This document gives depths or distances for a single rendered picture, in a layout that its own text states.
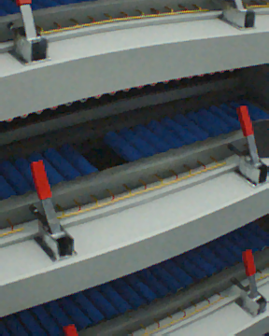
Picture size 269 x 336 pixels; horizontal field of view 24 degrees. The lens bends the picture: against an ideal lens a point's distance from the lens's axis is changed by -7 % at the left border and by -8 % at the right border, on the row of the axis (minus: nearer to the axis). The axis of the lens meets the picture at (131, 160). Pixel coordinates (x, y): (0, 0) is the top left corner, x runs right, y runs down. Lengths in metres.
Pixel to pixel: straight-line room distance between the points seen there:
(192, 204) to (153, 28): 0.20
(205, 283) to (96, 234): 0.23
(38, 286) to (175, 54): 0.27
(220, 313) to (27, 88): 0.42
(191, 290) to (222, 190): 0.16
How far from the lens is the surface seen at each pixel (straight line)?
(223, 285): 0.85
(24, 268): 0.60
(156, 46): 0.62
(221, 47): 0.68
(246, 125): 0.75
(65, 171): 0.71
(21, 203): 0.64
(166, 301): 0.80
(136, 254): 0.66
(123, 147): 0.75
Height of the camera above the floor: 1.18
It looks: 16 degrees down
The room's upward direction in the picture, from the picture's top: 6 degrees counter-clockwise
